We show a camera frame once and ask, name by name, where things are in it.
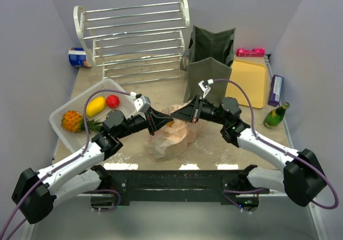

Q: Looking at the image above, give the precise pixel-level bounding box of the banana print plastic bag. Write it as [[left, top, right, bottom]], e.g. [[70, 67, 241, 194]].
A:
[[146, 103, 206, 162]]

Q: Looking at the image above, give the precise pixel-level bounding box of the green fabric grocery bag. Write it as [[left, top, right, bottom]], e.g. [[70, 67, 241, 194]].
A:
[[180, 26, 235, 103]]

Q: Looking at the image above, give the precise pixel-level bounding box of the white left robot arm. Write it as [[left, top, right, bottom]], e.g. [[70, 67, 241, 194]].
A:
[[12, 108, 172, 224]]

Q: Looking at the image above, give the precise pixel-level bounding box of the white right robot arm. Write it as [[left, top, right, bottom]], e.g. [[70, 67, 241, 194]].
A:
[[170, 96, 327, 207]]

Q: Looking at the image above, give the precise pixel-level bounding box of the yellow food tray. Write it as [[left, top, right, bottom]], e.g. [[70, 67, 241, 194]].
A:
[[230, 59, 267, 109]]

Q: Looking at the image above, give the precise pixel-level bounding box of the yellow toy lemon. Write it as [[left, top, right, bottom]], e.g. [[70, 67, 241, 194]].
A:
[[86, 96, 106, 117]]

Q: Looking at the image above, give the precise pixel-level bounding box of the toy pineapple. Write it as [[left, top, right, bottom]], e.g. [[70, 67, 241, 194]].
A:
[[61, 110, 101, 133]]

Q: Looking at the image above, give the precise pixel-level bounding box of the white plastic basket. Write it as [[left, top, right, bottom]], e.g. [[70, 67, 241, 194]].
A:
[[49, 79, 137, 153]]

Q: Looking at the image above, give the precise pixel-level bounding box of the green glass bottle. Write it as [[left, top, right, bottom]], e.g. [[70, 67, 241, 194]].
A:
[[263, 102, 290, 129]]

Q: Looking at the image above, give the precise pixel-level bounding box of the purple box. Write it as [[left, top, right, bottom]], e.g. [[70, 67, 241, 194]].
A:
[[267, 74, 284, 107]]

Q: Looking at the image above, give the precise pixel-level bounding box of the pink box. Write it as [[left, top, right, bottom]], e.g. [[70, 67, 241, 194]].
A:
[[236, 48, 265, 57]]

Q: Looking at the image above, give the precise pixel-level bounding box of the white metal shelf rack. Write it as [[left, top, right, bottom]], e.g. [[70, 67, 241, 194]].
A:
[[73, 0, 190, 85]]

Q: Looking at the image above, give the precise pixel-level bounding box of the blue white can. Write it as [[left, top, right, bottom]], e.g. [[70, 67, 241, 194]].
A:
[[68, 48, 92, 68]]

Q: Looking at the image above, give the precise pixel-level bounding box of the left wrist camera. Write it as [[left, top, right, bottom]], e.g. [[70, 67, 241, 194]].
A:
[[130, 92, 151, 114]]

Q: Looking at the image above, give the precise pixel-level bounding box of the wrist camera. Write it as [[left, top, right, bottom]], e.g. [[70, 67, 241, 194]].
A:
[[130, 92, 151, 114], [198, 79, 214, 99]]

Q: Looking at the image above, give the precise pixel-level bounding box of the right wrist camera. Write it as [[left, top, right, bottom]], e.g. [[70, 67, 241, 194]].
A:
[[198, 79, 214, 99]]

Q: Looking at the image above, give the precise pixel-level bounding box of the black base frame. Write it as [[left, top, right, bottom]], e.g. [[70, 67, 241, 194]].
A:
[[90, 165, 269, 208]]

